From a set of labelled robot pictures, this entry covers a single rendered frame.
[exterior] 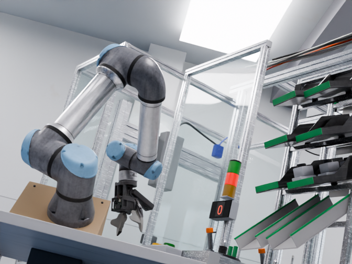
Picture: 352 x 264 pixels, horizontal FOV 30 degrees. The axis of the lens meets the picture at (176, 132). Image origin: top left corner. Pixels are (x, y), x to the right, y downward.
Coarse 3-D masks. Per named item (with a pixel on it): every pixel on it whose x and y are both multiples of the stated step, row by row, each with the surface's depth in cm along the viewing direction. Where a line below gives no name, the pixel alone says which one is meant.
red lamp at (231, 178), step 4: (228, 172) 264; (228, 176) 263; (232, 176) 262; (236, 176) 263; (228, 180) 262; (232, 180) 262; (236, 180) 263; (224, 184) 264; (232, 184) 261; (236, 184) 263
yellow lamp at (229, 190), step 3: (225, 186) 262; (228, 186) 261; (231, 186) 261; (234, 186) 261; (225, 189) 261; (228, 189) 260; (231, 189) 260; (234, 189) 261; (225, 192) 260; (228, 192) 260; (231, 192) 260; (234, 192) 261; (222, 195) 261; (225, 195) 260; (228, 195) 260; (231, 195) 260; (234, 195) 261
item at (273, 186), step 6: (312, 162) 215; (318, 162) 216; (318, 168) 216; (288, 174) 225; (282, 180) 209; (288, 180) 210; (258, 186) 217; (264, 186) 214; (270, 186) 211; (276, 186) 208; (282, 186) 208; (258, 192) 217; (264, 192) 219
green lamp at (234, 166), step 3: (231, 162) 265; (234, 162) 264; (237, 162) 264; (228, 165) 266; (231, 165) 264; (234, 165) 264; (237, 165) 264; (240, 165) 265; (228, 168) 265; (231, 168) 264; (234, 168) 263; (237, 168) 264; (228, 171) 264; (231, 171) 263; (234, 171) 263; (237, 171) 263
